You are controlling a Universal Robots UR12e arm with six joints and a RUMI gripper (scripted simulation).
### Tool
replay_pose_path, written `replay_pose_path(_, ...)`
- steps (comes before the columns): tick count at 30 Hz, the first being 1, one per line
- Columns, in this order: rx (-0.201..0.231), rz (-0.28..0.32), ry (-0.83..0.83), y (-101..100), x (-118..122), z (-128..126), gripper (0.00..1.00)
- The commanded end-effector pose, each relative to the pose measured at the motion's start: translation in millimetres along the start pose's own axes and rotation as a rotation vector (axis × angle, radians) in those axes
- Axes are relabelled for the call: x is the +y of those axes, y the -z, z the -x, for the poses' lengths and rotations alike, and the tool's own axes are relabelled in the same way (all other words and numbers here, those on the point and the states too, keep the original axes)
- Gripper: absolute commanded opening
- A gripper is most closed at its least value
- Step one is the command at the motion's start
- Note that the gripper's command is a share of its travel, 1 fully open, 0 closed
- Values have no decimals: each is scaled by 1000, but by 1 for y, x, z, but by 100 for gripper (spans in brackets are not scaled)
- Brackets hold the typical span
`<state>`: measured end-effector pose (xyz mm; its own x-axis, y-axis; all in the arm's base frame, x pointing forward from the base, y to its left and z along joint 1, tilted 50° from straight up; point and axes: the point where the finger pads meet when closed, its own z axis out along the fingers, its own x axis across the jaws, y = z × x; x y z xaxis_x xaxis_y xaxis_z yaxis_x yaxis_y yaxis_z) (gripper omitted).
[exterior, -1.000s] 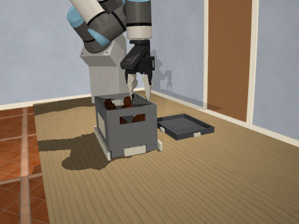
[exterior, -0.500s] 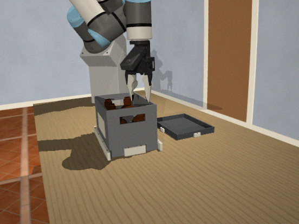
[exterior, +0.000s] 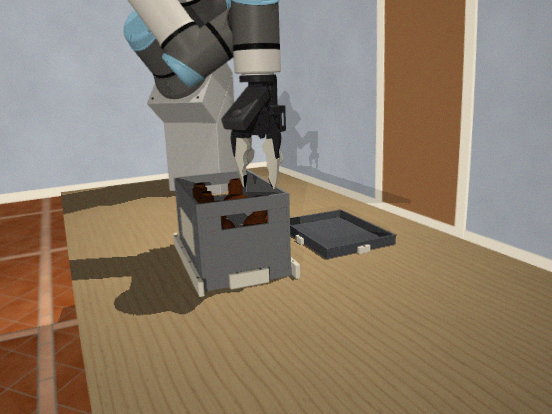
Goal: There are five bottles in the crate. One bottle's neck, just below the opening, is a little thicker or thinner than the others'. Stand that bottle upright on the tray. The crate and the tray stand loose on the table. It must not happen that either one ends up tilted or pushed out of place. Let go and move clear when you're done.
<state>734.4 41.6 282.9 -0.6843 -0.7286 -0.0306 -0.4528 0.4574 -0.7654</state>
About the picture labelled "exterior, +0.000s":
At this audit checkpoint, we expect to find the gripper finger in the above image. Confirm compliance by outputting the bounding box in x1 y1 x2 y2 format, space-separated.
231 130 255 187
262 121 283 189

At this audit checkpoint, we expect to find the grey plastic crate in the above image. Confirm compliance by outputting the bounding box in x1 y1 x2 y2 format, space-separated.
174 170 291 292

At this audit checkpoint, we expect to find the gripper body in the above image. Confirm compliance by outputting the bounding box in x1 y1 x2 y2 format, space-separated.
238 75 286 139

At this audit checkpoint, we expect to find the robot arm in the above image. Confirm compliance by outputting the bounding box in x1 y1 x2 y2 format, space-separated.
123 0 281 131

